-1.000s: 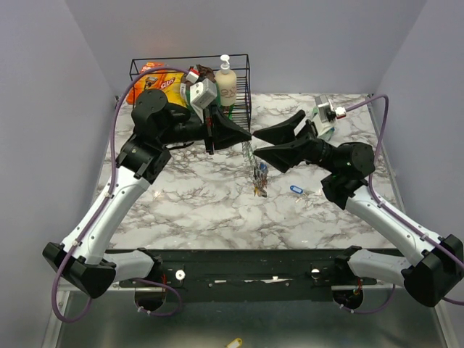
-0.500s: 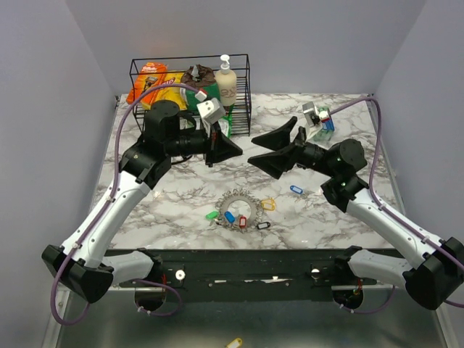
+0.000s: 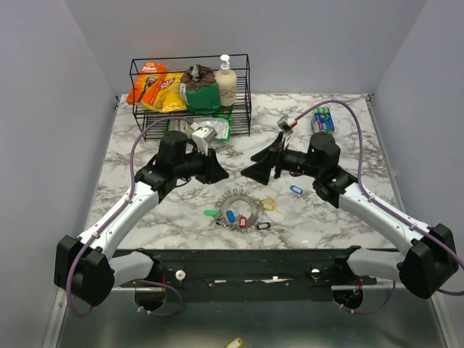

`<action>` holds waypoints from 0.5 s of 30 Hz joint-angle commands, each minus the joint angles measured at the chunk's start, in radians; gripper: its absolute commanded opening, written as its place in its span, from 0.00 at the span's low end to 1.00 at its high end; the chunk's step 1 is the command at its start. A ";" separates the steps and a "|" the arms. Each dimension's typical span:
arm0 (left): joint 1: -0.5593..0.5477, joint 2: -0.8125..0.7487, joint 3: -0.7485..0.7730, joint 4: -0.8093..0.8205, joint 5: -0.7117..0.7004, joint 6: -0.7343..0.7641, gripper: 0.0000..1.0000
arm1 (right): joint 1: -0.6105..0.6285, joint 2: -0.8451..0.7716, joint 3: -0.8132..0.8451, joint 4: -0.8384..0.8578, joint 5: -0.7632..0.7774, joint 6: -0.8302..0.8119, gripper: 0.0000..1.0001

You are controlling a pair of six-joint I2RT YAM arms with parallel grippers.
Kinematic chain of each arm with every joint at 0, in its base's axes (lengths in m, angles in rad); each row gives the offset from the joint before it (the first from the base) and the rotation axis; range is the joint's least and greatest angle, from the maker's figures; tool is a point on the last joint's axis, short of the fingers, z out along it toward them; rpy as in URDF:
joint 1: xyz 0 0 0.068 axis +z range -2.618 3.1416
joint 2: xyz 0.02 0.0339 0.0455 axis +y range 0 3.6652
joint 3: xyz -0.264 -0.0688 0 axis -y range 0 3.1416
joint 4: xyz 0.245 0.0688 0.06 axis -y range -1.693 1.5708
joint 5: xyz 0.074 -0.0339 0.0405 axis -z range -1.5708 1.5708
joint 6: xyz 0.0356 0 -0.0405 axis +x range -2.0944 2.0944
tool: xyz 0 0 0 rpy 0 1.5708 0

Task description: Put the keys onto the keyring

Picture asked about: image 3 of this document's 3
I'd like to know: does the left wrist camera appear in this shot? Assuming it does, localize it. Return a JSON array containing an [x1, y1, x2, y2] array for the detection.
[[191, 122, 217, 154]]

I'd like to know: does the black key tag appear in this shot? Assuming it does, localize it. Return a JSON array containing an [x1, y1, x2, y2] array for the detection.
[[256, 222, 271, 230]]

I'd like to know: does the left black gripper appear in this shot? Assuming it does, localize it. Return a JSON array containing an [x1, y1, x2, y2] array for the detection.
[[174, 144, 230, 185]]

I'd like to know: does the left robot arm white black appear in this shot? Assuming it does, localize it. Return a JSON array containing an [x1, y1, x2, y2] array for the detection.
[[54, 126, 229, 307]]

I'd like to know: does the cream soap pump bottle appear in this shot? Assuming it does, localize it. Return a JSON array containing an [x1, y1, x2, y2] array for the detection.
[[215, 54, 237, 107]]

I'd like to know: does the blue green sponge pack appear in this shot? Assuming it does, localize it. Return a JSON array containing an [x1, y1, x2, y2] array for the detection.
[[310, 107, 335, 133]]

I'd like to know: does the yellow key tag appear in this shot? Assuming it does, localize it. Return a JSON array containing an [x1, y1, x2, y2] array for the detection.
[[261, 198, 276, 211]]

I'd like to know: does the green white snack bag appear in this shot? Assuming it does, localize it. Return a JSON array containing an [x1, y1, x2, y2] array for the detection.
[[165, 107, 232, 141]]

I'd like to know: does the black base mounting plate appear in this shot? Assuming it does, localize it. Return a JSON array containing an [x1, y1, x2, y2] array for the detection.
[[110, 246, 378, 302]]

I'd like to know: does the blue tag loose key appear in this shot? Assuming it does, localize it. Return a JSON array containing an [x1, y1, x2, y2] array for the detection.
[[289, 185, 308, 204]]

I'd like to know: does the green key tag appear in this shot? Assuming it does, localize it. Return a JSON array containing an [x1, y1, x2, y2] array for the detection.
[[204, 210, 218, 217]]

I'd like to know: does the black wire rack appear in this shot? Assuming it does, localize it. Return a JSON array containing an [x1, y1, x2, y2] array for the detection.
[[126, 54, 252, 141]]

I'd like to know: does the orange razor package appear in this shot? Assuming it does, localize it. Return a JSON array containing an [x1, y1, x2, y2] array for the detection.
[[126, 62, 168, 109]]

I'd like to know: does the blue key tag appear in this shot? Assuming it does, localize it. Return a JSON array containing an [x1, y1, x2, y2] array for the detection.
[[226, 210, 236, 223]]

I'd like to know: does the aluminium rail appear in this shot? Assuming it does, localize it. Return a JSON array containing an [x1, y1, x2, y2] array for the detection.
[[57, 278, 442, 291]]

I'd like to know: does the yellow chips bag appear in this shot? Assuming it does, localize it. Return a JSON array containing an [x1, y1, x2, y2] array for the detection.
[[141, 72, 187, 113]]

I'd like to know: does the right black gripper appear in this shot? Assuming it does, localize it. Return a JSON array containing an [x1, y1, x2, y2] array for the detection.
[[241, 132, 321, 186]]

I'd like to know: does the green brown bag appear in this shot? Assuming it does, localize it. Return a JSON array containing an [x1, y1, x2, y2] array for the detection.
[[180, 65, 221, 113]]

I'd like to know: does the yellow tag on floor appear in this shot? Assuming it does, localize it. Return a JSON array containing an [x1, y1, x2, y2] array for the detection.
[[225, 338, 243, 348]]

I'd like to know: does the red key tag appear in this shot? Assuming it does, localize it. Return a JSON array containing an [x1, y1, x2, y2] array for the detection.
[[239, 216, 247, 228]]

